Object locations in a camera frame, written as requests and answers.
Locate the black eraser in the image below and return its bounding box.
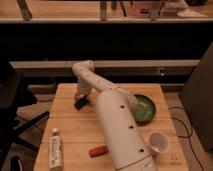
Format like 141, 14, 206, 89
74, 96, 89, 110

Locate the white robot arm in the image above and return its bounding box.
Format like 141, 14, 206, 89
72, 60, 158, 171

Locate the orange carrot toy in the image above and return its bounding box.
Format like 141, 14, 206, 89
89, 146, 108, 157

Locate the green bowl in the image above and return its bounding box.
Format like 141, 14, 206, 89
134, 94, 156, 123

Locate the black office chair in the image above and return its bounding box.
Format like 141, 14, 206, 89
0, 61, 49, 171

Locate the white glue bottle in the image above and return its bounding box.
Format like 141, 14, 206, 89
49, 128, 63, 171

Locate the white sneaker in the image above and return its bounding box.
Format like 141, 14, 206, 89
177, 9, 204, 18

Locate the black floor cable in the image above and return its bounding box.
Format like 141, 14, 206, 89
168, 106, 205, 171

